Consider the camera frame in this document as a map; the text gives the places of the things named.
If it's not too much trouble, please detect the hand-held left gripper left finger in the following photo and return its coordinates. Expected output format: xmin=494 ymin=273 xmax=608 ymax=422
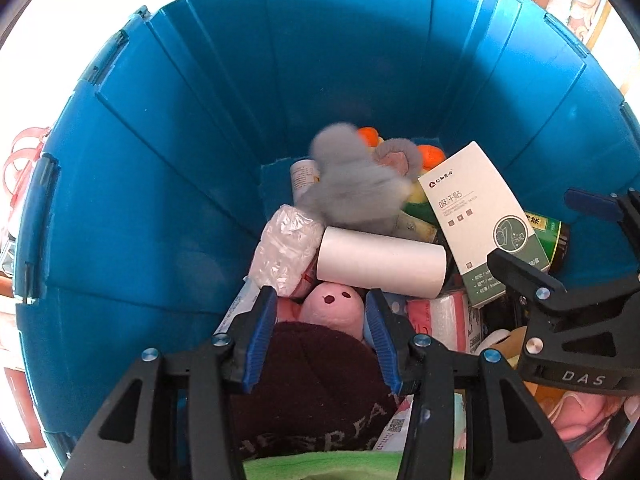
xmin=60 ymin=285 xmax=278 ymax=480

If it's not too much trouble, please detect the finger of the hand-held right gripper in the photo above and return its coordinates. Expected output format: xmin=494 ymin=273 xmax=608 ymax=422
xmin=564 ymin=187 xmax=640 ymax=271
xmin=487 ymin=248 xmax=640 ymax=318

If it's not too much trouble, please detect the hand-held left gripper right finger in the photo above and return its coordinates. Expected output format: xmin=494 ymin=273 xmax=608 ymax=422
xmin=365 ymin=287 xmax=583 ymax=480

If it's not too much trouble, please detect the dark maroon beanie hat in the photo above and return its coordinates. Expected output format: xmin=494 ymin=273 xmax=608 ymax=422
xmin=230 ymin=321 xmax=401 ymax=461

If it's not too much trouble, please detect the blue plastic container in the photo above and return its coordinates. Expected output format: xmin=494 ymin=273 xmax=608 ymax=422
xmin=12 ymin=0 xmax=640 ymax=466

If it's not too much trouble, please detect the pale blue white packet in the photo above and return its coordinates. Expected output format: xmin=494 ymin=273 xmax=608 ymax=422
xmin=215 ymin=280 xmax=261 ymax=336

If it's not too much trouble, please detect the green labelled can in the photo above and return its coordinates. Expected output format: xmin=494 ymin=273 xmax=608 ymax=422
xmin=530 ymin=215 xmax=571 ymax=273

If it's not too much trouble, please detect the pink plush toy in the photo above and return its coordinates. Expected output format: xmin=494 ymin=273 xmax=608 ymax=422
xmin=276 ymin=281 xmax=368 ymax=346

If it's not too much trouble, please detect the pink tissue pack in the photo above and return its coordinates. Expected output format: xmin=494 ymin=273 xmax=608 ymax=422
xmin=406 ymin=292 xmax=483 ymax=356

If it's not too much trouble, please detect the pink fabric item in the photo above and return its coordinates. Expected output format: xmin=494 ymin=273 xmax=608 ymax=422
xmin=547 ymin=392 xmax=640 ymax=466

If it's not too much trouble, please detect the white paper roll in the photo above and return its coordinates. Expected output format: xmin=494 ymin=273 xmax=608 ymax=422
xmin=316 ymin=226 xmax=447 ymax=297

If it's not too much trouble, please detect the white printed packet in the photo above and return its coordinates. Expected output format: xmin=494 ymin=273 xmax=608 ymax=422
xmin=375 ymin=395 xmax=416 ymax=453

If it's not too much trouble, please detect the white and green box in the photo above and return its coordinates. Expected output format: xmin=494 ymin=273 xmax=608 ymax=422
xmin=417 ymin=141 xmax=548 ymax=309

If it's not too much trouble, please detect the clear plastic wrapped pack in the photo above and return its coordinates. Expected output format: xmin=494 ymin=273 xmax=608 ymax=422
xmin=248 ymin=205 xmax=325 ymax=297

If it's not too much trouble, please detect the green yellow packet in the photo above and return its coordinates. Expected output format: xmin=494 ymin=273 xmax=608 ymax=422
xmin=395 ymin=190 xmax=441 ymax=243

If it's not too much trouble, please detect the green cloth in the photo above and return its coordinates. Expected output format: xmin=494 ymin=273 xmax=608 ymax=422
xmin=242 ymin=451 xmax=406 ymax=480

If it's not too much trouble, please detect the grey plush toy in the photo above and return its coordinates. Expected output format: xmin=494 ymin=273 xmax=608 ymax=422
xmin=300 ymin=122 xmax=426 ymax=233

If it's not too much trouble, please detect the white labelled bottle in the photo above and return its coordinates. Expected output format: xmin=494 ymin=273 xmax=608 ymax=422
xmin=290 ymin=159 xmax=321 ymax=206

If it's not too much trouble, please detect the patterned framed panel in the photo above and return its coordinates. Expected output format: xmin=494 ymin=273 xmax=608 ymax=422
xmin=545 ymin=0 xmax=613 ymax=53

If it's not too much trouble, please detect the red ribbon bag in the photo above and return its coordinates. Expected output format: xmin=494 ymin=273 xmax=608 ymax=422
xmin=5 ymin=127 xmax=51 ymax=196

